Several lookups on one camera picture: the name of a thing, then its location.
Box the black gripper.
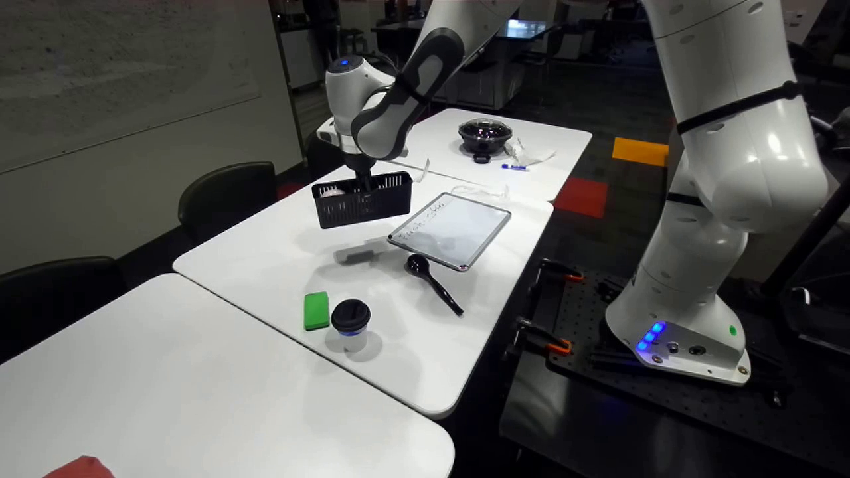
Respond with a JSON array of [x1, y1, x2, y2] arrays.
[[341, 149, 382, 193]]

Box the black cutlery box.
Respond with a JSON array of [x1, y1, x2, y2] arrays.
[[310, 168, 416, 231]]

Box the black chair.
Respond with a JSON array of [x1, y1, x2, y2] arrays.
[[0, 255, 127, 366], [304, 131, 351, 178], [175, 160, 280, 246]]

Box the black plastic spoon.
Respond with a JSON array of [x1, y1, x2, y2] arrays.
[[403, 253, 468, 318]]

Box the silver metal tray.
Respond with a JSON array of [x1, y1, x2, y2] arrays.
[[385, 189, 515, 273]]

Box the black bowl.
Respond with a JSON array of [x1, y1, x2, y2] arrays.
[[455, 119, 515, 168]]

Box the clear cup with black lid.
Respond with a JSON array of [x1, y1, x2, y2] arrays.
[[329, 298, 374, 359]]

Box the green rectangular block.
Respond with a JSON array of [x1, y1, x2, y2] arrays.
[[301, 289, 331, 334]]

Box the orange black clamp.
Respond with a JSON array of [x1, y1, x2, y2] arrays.
[[509, 316, 576, 360], [528, 257, 590, 286]]

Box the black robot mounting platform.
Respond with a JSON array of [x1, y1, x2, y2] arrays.
[[498, 255, 850, 478]]

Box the red item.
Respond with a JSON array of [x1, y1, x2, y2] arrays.
[[43, 453, 116, 478]]

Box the black metal stand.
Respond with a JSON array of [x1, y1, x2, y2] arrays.
[[760, 174, 850, 356]]

